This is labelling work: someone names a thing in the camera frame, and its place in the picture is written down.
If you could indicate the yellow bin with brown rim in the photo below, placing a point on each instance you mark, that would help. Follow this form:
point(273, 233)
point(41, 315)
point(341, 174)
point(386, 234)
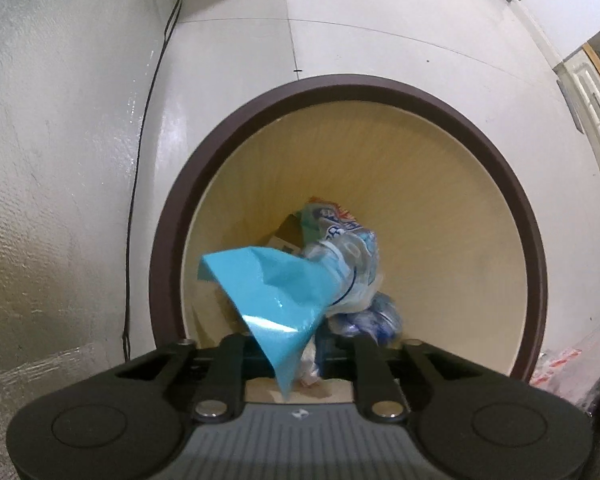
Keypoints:
point(430, 200)

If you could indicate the clear red printed wrapper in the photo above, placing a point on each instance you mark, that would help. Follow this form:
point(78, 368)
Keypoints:
point(562, 370)

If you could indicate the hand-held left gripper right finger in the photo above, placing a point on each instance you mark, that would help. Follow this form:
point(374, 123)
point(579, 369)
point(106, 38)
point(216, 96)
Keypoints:
point(372, 362)

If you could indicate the brown cardboard box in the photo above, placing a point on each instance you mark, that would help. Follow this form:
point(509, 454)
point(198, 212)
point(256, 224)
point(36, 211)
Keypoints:
point(287, 235)

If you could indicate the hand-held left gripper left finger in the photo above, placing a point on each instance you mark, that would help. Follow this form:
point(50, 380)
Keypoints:
point(230, 362)

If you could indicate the white plastic bag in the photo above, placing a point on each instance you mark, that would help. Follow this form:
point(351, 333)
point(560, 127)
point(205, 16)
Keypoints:
point(307, 365)

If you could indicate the wooden-top bench with drawers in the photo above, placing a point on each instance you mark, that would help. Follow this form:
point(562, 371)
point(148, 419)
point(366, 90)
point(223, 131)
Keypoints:
point(597, 105)

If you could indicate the teal plastic wrapper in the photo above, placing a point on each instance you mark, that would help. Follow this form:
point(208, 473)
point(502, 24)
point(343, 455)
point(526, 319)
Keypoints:
point(270, 285)

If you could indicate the clear blue printed plastic bag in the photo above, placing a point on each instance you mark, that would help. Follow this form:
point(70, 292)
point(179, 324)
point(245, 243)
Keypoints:
point(347, 255)

